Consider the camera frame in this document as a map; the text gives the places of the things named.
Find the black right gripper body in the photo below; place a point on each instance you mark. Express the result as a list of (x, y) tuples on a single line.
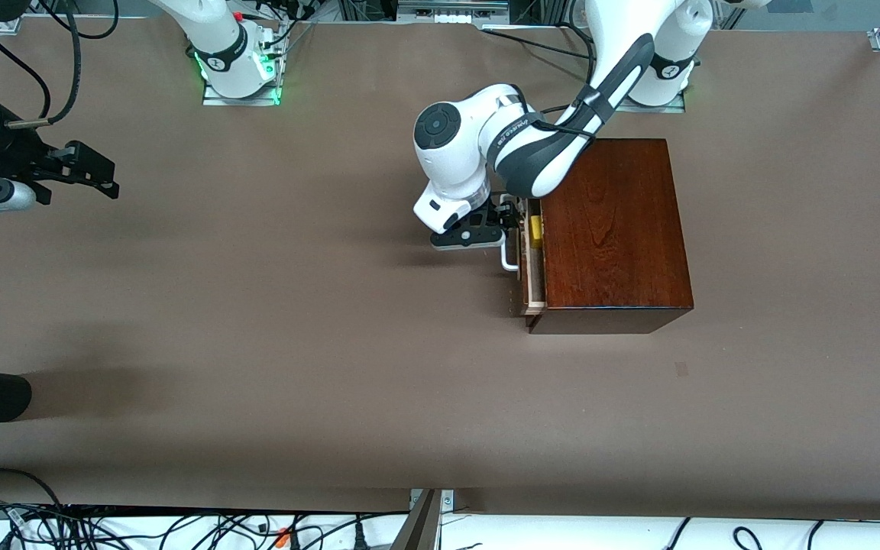
[(12, 153)]

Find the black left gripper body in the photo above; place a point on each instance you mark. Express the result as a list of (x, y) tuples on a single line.
[(495, 213)]

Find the yellow block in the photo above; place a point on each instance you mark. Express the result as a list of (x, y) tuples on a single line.
[(535, 231)]

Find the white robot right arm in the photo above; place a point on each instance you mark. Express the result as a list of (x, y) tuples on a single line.
[(218, 38)]

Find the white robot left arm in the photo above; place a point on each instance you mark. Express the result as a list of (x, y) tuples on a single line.
[(455, 153)]

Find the dark wooden cabinet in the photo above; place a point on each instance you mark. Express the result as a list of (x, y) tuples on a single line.
[(616, 229)]

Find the grey power strip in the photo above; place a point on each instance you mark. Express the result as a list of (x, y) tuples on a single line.
[(451, 9)]

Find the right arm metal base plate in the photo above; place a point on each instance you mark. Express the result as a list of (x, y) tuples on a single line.
[(257, 100)]

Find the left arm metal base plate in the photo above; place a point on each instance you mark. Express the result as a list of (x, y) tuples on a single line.
[(677, 107)]

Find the aluminium frame bracket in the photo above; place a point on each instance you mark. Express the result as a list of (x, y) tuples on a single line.
[(425, 527)]

